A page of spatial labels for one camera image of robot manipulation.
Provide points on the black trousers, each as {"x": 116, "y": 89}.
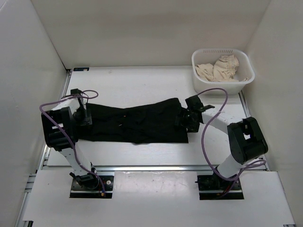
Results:
{"x": 154, "y": 123}

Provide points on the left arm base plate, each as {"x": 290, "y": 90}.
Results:
{"x": 89, "y": 187}

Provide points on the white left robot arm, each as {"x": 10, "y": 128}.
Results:
{"x": 60, "y": 120}

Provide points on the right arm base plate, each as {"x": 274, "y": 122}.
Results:
{"x": 212, "y": 187}

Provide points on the beige trousers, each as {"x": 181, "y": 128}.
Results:
{"x": 224, "y": 69}

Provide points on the blue label sticker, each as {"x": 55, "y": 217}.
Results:
{"x": 81, "y": 69}

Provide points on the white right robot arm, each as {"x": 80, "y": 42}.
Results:
{"x": 246, "y": 140}

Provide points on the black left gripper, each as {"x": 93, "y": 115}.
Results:
{"x": 87, "y": 121}

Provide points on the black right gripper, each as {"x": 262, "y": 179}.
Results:
{"x": 182, "y": 112}

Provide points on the white plastic basket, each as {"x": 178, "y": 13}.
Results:
{"x": 243, "y": 76}

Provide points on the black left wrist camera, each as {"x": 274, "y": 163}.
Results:
{"x": 74, "y": 92}

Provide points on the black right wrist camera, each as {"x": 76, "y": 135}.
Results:
{"x": 194, "y": 104}

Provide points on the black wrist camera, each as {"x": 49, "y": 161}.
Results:
{"x": 74, "y": 92}
{"x": 194, "y": 104}

